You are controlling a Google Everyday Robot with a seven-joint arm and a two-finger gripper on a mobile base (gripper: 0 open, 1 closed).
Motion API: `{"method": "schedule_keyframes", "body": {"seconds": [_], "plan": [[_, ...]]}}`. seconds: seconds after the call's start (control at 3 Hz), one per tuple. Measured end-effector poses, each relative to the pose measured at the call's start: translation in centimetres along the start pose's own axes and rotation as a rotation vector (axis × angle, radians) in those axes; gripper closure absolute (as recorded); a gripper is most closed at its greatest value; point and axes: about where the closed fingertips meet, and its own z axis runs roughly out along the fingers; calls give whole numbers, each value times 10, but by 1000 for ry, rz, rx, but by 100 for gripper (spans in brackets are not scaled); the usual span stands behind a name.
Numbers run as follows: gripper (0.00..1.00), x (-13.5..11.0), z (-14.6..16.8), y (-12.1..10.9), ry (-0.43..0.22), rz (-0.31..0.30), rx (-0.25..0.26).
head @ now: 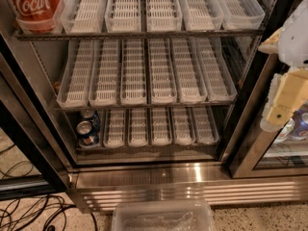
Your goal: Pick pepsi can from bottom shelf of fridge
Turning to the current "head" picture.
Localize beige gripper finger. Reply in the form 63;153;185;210
258;28;282;55
265;70;308;126

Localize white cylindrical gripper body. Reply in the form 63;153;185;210
278;0;308;67

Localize blue pepsi can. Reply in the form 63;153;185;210
76;121;99;147
80;110;101;132

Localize blue can behind door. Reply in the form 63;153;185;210
291;105;308;141

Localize white green can behind door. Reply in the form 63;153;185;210
274;118;295;143

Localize right glass fridge door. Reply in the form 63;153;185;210
219;0;300;178

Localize glass fridge door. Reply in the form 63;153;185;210
219;0;300;178
0;37;69;200

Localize stainless steel fridge cabinet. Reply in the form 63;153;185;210
0;0;308;213

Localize red Coca-Cola can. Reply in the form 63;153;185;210
13;0;62;34

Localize left glass fridge door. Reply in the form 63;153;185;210
0;37;69;200

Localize clear plastic container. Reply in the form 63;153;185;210
112;199;217;231

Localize black floor cables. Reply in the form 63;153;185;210
0;143;99;231

